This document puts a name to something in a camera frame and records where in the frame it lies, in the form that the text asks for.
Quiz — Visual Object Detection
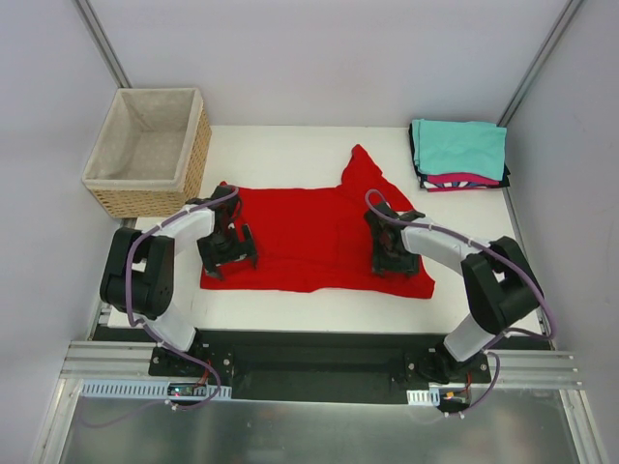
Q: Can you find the left aluminium frame post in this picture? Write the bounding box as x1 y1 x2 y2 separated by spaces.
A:
73 0 132 89

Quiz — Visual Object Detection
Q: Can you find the pink t shirt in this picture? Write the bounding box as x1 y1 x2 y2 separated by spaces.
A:
420 173 500 191

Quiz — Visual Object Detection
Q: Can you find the black t shirt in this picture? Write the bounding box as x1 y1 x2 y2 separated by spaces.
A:
408 124 511 191

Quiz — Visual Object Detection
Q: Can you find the aluminium frame post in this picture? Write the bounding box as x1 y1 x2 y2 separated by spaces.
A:
497 0 586 128
73 0 132 89

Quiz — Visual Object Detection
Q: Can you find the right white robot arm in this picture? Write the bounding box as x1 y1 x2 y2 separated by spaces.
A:
364 202 543 384

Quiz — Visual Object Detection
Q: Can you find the wicker basket with cloth liner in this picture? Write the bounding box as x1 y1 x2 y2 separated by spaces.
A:
82 87 212 218

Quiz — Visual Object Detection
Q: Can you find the red t shirt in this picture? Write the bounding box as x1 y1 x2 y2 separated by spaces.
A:
200 145 435 300

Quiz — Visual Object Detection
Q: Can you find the right aluminium frame post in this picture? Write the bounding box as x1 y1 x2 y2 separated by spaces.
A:
497 0 586 128

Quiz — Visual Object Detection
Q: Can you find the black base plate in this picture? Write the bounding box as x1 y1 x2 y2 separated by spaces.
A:
147 328 492 402

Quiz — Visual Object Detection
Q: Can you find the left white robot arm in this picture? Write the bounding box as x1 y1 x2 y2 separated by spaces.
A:
100 185 258 376

